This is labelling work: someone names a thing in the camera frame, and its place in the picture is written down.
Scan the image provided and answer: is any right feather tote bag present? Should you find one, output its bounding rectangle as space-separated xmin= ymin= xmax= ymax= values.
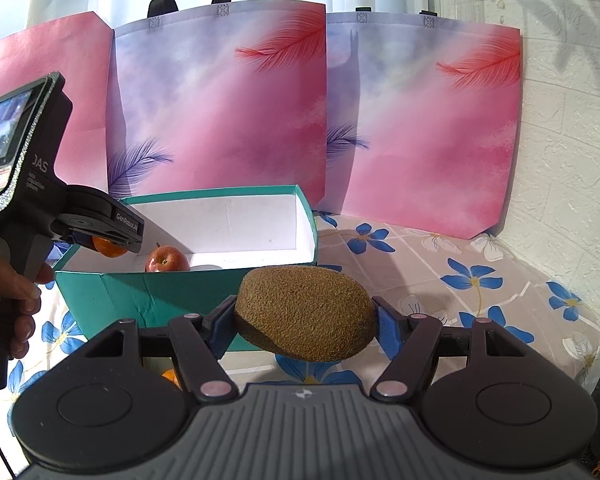
xmin=320 ymin=12 xmax=521 ymax=238

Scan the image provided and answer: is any teal cardboard box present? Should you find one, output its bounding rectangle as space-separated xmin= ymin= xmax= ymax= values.
xmin=55 ymin=185 xmax=317 ymax=338

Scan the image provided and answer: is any person's left hand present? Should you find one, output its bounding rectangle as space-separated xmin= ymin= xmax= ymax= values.
xmin=0 ymin=257 xmax=55 ymax=359

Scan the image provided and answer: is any red apple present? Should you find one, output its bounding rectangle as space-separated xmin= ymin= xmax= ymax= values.
xmin=144 ymin=244 xmax=190 ymax=273

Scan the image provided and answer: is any feather tote bag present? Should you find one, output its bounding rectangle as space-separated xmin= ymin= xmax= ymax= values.
xmin=107 ymin=0 xmax=327 ymax=205
xmin=0 ymin=12 xmax=114 ymax=191
xmin=320 ymin=12 xmax=521 ymax=238

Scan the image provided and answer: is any orange tangerine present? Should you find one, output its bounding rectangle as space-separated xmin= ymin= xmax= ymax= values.
xmin=161 ymin=368 xmax=181 ymax=389
xmin=92 ymin=236 xmax=128 ymax=258

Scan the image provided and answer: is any middle feather tote bag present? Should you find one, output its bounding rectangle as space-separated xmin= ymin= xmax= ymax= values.
xmin=107 ymin=0 xmax=327 ymax=205

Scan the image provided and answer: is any left feather tote bag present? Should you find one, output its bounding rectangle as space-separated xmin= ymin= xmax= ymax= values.
xmin=0 ymin=12 xmax=114 ymax=191

